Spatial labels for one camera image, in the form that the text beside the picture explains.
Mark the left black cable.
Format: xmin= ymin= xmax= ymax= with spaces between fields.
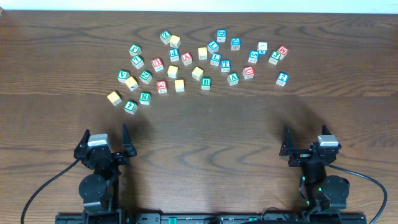
xmin=20 ymin=159 xmax=80 ymax=224

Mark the blue 2 block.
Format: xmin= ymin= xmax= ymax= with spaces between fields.
xmin=276 ymin=72 xmax=289 ymax=86

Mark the green V block left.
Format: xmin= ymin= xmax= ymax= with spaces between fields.
xmin=117 ymin=70 xmax=130 ymax=83

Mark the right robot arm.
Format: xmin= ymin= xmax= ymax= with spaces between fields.
xmin=279 ymin=126 xmax=349 ymax=223

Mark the black cable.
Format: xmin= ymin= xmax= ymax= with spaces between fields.
xmin=323 ymin=158 xmax=388 ymax=224
xmin=20 ymin=159 xmax=80 ymax=224

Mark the green 4 block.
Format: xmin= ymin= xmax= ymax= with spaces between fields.
xmin=124 ymin=101 xmax=138 ymax=114

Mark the yellow O block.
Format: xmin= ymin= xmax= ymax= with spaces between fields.
xmin=167 ymin=65 xmax=178 ymax=78
xmin=175 ymin=80 xmax=185 ymax=92

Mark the blue P block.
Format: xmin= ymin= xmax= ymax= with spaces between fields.
xmin=169 ymin=49 xmax=180 ymax=62

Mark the blue L block lower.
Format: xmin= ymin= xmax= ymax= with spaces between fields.
xmin=210 ymin=53 xmax=221 ymax=66

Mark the red U block right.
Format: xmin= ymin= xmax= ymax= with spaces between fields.
xmin=243 ymin=66 xmax=255 ymax=80

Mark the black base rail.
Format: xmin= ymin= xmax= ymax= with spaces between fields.
xmin=55 ymin=213 xmax=366 ymax=224

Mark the blue X block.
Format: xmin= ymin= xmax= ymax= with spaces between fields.
xmin=257 ymin=42 xmax=267 ymax=55

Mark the blue 5 block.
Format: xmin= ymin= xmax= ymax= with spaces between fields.
xmin=248 ymin=50 xmax=259 ymax=63

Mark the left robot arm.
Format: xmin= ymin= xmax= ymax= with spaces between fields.
xmin=74 ymin=124 xmax=137 ymax=223

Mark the green J block left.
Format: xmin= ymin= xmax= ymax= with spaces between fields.
xmin=129 ymin=44 xmax=142 ymax=57

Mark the red M block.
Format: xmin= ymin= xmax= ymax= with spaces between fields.
xmin=277 ymin=45 xmax=289 ymax=60

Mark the red u block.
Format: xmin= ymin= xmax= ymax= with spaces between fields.
xmin=151 ymin=57 xmax=164 ymax=72
xmin=243 ymin=66 xmax=255 ymax=80

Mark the green B block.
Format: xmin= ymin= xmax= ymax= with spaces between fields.
xmin=201 ymin=77 xmax=211 ymax=90

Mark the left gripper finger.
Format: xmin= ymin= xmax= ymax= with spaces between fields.
xmin=122 ymin=124 xmax=134 ymax=151
xmin=80 ymin=129 xmax=91 ymax=146

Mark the green Z block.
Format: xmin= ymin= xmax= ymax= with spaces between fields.
xmin=160 ymin=30 xmax=172 ymax=45

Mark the green V block right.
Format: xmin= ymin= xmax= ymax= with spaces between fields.
xmin=227 ymin=72 xmax=239 ymax=86

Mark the green j block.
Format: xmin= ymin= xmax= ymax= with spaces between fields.
xmin=129 ymin=44 xmax=142 ymax=57
xmin=269 ymin=51 xmax=281 ymax=65

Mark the yellow block beside V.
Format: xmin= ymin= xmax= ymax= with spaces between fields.
xmin=125 ymin=77 xmax=139 ymax=91

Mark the green L block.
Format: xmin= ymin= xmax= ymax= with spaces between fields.
xmin=131 ymin=55 xmax=144 ymax=69

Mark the yellow block far left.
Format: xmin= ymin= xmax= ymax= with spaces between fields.
xmin=107 ymin=91 xmax=122 ymax=106

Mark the blue T block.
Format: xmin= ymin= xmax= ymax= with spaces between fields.
xmin=221 ymin=60 xmax=231 ymax=73

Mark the blue D block right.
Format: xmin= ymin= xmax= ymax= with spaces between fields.
xmin=231 ymin=37 xmax=241 ymax=50

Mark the green J block right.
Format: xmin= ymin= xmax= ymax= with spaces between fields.
xmin=269 ymin=51 xmax=281 ymax=65

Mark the green v block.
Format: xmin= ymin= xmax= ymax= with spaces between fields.
xmin=227 ymin=72 xmax=239 ymax=86
xmin=117 ymin=70 xmax=130 ymax=83

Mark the yellow block centre top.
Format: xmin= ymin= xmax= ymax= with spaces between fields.
xmin=198 ymin=47 xmax=208 ymax=60

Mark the green R block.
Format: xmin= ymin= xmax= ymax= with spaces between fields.
xmin=139 ymin=92 xmax=151 ymax=105

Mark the red E block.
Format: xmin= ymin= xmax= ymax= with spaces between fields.
xmin=157 ymin=80 xmax=167 ymax=94

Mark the green N block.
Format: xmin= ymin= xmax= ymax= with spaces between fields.
xmin=139 ymin=70 xmax=152 ymax=85

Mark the red A block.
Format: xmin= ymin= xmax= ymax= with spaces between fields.
xmin=181 ymin=52 xmax=193 ymax=66

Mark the red U block left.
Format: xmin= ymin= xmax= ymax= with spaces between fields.
xmin=151 ymin=57 xmax=164 ymax=72

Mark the right black cable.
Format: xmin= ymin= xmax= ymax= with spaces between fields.
xmin=323 ymin=158 xmax=388 ymax=224

